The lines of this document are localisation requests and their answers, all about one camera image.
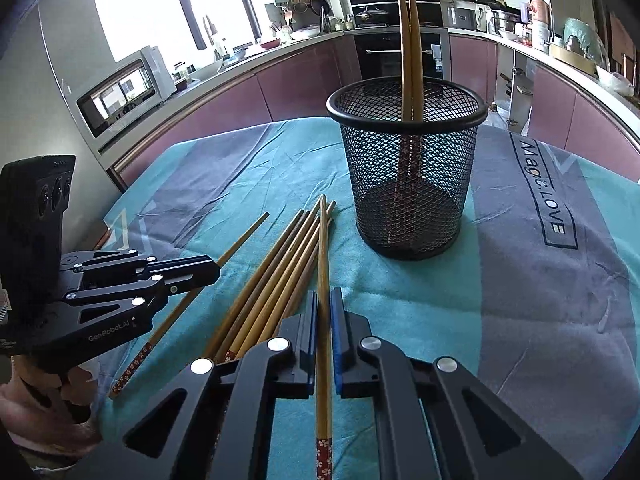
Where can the dark kitchen faucet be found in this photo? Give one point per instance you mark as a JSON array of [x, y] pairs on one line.
[[210, 27]]

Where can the black mesh holder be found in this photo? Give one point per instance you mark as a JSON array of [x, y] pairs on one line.
[[435, 185]]

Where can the teal and grey tablecloth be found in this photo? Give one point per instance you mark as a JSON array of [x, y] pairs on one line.
[[500, 310]]

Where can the pale green plastic bag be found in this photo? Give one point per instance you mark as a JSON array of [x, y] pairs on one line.
[[585, 40]]

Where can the white plate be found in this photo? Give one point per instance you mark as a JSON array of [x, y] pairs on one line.
[[305, 34]]

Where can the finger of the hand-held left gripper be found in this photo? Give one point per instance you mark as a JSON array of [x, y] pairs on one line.
[[190, 272], [105, 262]]

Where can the person's left hand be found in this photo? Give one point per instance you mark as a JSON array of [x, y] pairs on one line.
[[15, 390]]

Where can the black wok with lid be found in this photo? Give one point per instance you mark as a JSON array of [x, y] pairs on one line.
[[371, 12]]

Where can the white canister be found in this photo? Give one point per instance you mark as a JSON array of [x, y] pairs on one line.
[[541, 35]]

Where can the black built-in oven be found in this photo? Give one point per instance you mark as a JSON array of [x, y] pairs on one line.
[[375, 55]]

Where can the silver microwave oven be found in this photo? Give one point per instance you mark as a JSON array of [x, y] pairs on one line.
[[150, 70]]

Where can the hanging black frying pan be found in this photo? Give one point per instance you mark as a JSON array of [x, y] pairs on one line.
[[320, 5]]

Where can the pink kettle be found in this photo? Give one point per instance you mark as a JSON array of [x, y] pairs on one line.
[[540, 9]]

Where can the purple kitchen cabinets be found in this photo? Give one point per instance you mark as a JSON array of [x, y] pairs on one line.
[[560, 100], [280, 90]]

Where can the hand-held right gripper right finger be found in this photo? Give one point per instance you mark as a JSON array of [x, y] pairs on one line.
[[340, 340]]

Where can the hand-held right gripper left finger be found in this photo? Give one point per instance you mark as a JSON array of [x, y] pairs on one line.
[[313, 330]]

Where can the white bowl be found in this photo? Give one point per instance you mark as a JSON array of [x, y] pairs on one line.
[[207, 69]]

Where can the kitchen window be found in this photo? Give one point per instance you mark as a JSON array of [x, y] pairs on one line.
[[140, 0]]

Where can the person's left forearm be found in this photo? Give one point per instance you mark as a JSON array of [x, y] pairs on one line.
[[45, 442]]

